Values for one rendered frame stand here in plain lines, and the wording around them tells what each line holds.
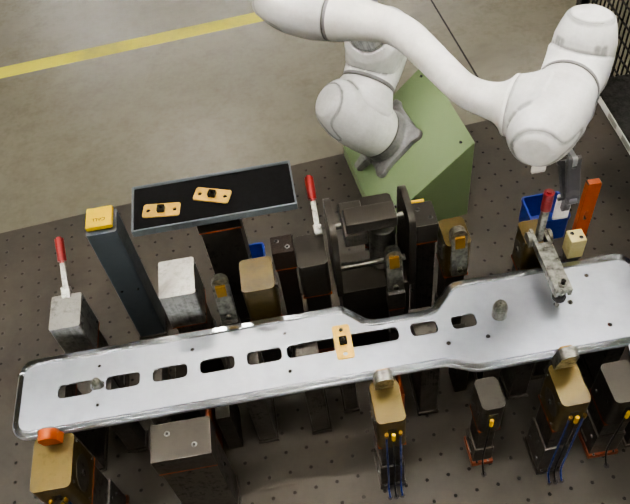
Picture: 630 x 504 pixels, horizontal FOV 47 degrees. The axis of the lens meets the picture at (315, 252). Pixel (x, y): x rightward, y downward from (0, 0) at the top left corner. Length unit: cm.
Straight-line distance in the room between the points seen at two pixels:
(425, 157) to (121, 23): 277
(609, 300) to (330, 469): 73
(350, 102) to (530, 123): 90
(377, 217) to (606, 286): 53
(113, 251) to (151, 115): 209
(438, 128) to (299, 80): 180
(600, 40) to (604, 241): 100
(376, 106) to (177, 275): 76
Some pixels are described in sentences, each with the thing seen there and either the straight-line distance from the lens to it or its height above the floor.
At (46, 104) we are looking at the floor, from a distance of 407.
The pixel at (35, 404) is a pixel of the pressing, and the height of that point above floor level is 100.
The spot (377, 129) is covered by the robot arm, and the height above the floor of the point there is 97.
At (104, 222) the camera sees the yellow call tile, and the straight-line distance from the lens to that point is 167.
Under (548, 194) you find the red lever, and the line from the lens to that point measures 155.
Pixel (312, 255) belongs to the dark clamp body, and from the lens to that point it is 160.
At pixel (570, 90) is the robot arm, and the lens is 119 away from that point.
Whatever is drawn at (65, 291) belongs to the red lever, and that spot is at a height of 107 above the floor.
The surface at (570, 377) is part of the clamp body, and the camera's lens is 150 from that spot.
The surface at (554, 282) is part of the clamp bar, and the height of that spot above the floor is 107.
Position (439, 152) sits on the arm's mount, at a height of 92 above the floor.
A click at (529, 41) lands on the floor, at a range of 400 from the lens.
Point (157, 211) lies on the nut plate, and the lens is 164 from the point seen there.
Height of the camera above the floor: 233
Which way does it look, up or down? 52 degrees down
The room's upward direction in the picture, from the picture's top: 9 degrees counter-clockwise
